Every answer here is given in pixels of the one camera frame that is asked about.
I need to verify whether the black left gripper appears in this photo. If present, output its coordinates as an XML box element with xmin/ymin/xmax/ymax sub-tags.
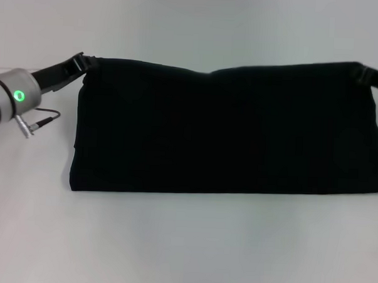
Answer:
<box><xmin>29</xmin><ymin>49</ymin><xmax>100</xmax><ymax>97</ymax></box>

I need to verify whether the black shirt with white print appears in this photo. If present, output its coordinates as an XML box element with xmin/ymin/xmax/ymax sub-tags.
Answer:
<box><xmin>68</xmin><ymin>49</ymin><xmax>378</xmax><ymax>205</ymax></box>

